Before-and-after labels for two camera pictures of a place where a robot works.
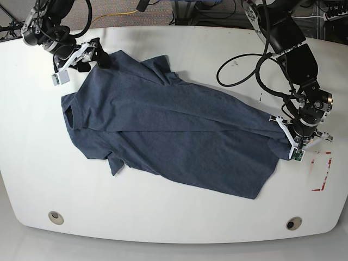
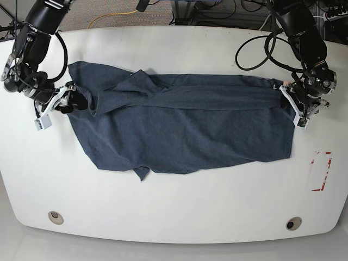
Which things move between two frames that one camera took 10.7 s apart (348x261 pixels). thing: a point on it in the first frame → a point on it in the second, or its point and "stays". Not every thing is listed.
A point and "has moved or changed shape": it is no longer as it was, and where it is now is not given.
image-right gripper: [315, 106] → [318, 80]
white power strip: [327, 18] stays
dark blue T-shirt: [143, 117] has moved or changed shape
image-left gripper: [79, 59] → [44, 91]
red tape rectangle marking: [325, 176] stays
